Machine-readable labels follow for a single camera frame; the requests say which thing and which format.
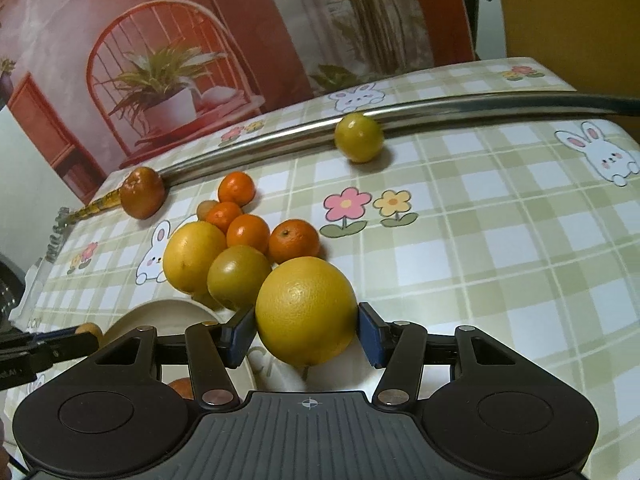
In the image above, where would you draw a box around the brown kiwi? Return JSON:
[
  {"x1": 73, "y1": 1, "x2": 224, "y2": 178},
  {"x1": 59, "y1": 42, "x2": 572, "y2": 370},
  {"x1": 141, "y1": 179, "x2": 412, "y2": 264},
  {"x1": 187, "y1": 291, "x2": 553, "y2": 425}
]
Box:
[
  {"x1": 196, "y1": 200, "x2": 218, "y2": 221},
  {"x1": 75, "y1": 323, "x2": 103, "y2": 338}
]

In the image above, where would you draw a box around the yellow-green pear-like fruit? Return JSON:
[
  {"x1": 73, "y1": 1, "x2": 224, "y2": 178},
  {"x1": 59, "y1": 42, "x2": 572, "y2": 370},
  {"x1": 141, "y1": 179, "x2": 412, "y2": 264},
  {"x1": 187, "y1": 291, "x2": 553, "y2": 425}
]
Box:
[{"x1": 207, "y1": 245, "x2": 272, "y2": 310}]

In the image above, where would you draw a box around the red apple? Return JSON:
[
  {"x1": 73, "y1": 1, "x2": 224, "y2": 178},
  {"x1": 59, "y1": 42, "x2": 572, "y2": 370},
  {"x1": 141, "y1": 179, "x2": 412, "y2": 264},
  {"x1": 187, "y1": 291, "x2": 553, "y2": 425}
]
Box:
[
  {"x1": 119, "y1": 166, "x2": 166, "y2": 220},
  {"x1": 168, "y1": 377, "x2": 194, "y2": 400}
]

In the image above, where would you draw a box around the yellow orange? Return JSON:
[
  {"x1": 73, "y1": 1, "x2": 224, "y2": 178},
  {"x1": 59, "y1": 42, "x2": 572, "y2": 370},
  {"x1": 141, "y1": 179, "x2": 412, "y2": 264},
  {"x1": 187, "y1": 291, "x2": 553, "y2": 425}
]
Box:
[{"x1": 255, "y1": 257, "x2": 358, "y2": 367}]

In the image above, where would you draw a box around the orange tangerine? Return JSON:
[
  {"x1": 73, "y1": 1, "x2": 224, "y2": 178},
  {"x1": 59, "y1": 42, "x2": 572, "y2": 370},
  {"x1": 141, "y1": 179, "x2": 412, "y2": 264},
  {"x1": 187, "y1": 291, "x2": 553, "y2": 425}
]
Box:
[
  {"x1": 205, "y1": 202, "x2": 243, "y2": 233},
  {"x1": 268, "y1": 219, "x2": 320, "y2": 264},
  {"x1": 227, "y1": 214, "x2": 270, "y2": 254},
  {"x1": 218, "y1": 171, "x2": 256, "y2": 207}
]

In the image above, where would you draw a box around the white round plate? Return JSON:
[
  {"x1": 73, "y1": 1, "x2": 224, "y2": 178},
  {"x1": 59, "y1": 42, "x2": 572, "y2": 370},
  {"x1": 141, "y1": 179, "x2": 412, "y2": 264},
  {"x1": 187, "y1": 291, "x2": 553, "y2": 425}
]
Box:
[{"x1": 103, "y1": 298, "x2": 256, "y2": 400}]

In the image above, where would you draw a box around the large yellow grapefruit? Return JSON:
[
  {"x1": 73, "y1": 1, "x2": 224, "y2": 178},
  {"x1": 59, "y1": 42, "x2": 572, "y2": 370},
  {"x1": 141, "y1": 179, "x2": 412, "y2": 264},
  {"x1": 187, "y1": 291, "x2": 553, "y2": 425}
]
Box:
[{"x1": 163, "y1": 221, "x2": 227, "y2": 296}]

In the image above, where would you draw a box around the checked bunny tablecloth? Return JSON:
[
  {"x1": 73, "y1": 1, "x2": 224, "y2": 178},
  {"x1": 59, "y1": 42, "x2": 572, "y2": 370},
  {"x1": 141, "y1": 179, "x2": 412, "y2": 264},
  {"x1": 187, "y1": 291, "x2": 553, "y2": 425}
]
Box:
[{"x1": 21, "y1": 58, "x2": 639, "y2": 479}]

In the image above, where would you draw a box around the small yellow-green round fruit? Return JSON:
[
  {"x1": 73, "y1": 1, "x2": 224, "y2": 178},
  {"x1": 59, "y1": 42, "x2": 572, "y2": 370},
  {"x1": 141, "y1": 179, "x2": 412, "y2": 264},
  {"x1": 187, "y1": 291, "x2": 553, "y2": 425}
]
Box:
[{"x1": 334, "y1": 113, "x2": 385, "y2": 164}]

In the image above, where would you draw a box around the printed plant backdrop cloth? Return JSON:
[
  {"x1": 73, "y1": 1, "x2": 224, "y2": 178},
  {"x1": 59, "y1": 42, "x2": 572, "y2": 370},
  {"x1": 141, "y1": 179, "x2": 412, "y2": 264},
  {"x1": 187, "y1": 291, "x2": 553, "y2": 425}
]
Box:
[{"x1": 1, "y1": 0, "x2": 474, "y2": 200}]

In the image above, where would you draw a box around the curved steel sword blade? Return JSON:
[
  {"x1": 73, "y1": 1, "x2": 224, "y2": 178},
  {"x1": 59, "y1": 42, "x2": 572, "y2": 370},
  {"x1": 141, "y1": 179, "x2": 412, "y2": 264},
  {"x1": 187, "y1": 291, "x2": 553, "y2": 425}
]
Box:
[{"x1": 160, "y1": 91, "x2": 639, "y2": 188}]

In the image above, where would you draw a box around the brown wooden board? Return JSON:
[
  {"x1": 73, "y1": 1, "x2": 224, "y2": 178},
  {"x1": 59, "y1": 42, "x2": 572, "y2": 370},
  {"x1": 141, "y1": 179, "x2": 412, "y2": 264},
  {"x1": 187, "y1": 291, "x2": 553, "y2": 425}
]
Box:
[{"x1": 491, "y1": 0, "x2": 640, "y2": 99}]

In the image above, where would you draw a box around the gold sword handle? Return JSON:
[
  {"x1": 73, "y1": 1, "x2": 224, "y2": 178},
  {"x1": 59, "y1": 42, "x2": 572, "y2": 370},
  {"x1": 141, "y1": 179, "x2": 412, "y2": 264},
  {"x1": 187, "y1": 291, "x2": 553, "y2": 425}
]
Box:
[{"x1": 63, "y1": 188, "x2": 120, "y2": 226}]

